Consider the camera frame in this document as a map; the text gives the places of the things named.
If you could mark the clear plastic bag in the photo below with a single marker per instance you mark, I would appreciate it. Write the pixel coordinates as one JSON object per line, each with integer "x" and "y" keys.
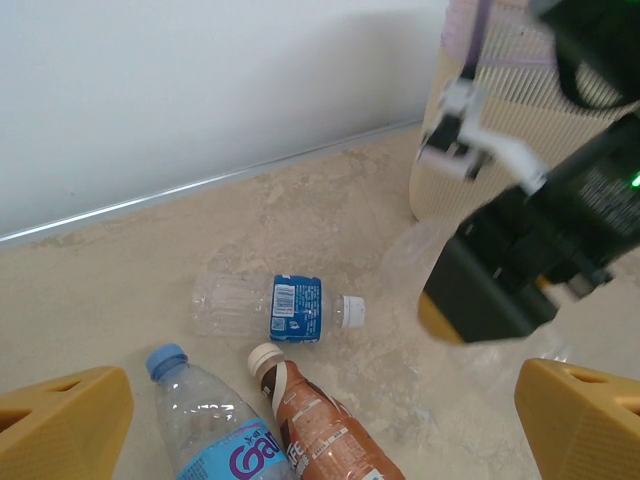
{"x": 407, "y": 260}

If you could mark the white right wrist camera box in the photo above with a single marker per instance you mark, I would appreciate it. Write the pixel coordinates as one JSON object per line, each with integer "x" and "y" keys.
{"x": 500, "y": 145}

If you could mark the beige ribbed plastic bin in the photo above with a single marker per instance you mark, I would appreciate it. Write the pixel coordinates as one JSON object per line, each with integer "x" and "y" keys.
{"x": 505, "y": 85}

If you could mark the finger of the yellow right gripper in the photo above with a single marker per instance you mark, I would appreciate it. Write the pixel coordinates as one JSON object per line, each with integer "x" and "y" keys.
{"x": 435, "y": 320}

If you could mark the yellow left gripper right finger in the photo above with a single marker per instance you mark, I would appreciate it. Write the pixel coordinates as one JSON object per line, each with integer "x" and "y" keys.
{"x": 585, "y": 425}

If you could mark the blue label bottle white cap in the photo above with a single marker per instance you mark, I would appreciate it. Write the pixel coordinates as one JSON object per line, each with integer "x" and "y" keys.
{"x": 295, "y": 305}

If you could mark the brown coffee drink bottle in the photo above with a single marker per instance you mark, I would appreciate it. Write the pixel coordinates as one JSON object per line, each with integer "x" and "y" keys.
{"x": 325, "y": 440}

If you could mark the light blue label water bottle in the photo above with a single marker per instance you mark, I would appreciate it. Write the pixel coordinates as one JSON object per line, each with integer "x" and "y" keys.
{"x": 200, "y": 415}

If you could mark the translucent purple bin liner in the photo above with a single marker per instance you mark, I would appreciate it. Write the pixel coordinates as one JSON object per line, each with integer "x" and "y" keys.
{"x": 457, "y": 20}

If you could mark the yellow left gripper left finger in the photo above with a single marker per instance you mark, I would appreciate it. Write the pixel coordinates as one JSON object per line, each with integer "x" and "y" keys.
{"x": 65, "y": 430}

